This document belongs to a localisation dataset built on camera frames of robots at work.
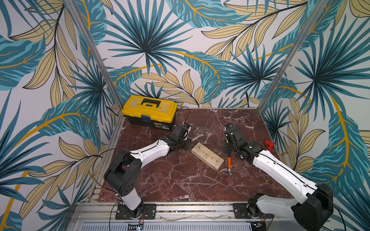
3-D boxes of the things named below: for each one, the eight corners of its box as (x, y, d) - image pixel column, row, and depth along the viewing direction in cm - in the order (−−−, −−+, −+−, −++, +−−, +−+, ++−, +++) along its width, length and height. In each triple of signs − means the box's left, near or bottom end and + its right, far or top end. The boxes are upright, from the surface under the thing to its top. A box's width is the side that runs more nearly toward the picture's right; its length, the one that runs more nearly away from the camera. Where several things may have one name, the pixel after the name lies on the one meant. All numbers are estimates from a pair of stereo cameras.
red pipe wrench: (262, 147, 100) (264, 146, 99) (265, 140, 104) (266, 139, 102) (271, 151, 98) (272, 150, 97) (273, 144, 102) (274, 142, 100)
